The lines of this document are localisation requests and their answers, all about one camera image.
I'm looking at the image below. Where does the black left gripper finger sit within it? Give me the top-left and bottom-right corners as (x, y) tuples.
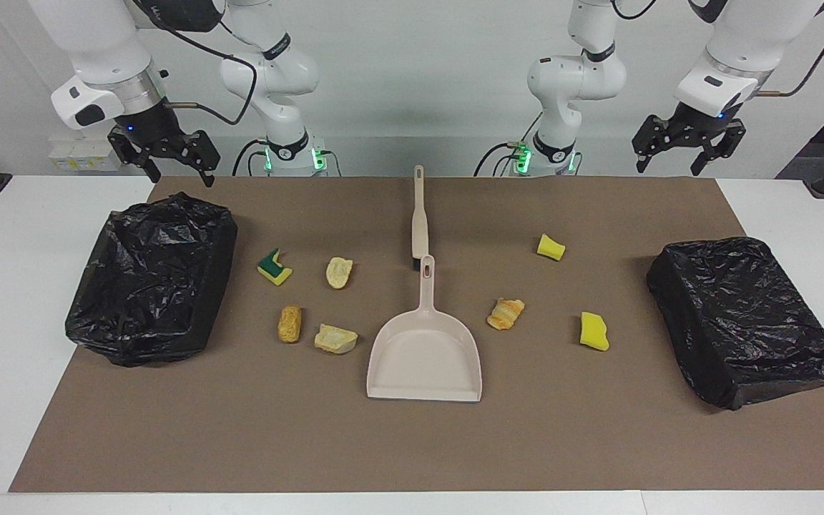
(632, 114), (670, 175)
(690, 120), (747, 177)

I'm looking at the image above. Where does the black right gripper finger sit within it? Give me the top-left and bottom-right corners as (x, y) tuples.
(169, 130), (221, 189)
(108, 130), (162, 185)

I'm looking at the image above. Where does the green and yellow sponge piece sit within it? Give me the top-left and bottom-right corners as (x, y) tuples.
(257, 248), (295, 287)

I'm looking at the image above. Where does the small yellow sponge piece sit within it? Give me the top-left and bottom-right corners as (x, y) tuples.
(536, 233), (567, 262)

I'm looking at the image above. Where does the toy bread roll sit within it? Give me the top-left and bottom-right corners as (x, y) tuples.
(325, 257), (354, 290)

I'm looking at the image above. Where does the brown fried nugget toy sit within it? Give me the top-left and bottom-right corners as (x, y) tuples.
(278, 305), (303, 344)

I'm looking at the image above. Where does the large yellow sponge piece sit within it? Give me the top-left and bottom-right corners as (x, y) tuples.
(580, 311), (610, 352)

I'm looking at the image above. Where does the toy croissant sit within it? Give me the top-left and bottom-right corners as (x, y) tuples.
(486, 298), (526, 331)

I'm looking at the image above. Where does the beige hand brush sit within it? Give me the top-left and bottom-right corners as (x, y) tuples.
(411, 165), (433, 271)

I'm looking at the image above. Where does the pale bread slice piece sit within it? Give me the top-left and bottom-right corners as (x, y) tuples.
(313, 323), (359, 355)

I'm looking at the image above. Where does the beige plastic dustpan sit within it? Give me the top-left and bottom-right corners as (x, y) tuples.
(366, 254), (483, 403)

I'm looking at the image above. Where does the open black bag bin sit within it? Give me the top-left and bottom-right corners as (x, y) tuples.
(65, 192), (239, 368)

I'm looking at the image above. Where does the closed black bag bin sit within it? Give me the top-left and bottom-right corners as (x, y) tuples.
(646, 237), (824, 411)

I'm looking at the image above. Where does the white box on table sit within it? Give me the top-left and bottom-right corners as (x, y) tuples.
(49, 138), (127, 172)

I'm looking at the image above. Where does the brown paper table mat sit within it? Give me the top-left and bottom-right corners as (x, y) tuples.
(9, 177), (824, 493)

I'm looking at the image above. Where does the black right base cable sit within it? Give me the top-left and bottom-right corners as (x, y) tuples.
(232, 138), (270, 177)

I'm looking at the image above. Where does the black base cable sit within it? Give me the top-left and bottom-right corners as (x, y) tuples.
(232, 138), (270, 177)
(473, 141), (527, 177)

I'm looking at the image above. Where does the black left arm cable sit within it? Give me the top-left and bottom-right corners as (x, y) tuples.
(755, 0), (824, 97)

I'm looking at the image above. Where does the black left base cable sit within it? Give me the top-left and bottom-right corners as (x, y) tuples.
(473, 141), (527, 177)

